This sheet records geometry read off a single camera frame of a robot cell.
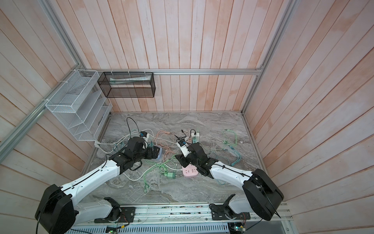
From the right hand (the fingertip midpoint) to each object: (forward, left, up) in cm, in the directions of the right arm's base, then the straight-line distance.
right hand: (178, 153), depth 85 cm
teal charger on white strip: (+12, -9, -4) cm, 16 cm away
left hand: (0, +15, +2) cm, 15 cm away
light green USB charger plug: (-11, +4, -7) cm, 14 cm away
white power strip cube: (+13, -11, -1) cm, 17 cm away
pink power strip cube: (-7, -7, -8) cm, 13 cm away
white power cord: (+11, +58, -9) cm, 60 cm away
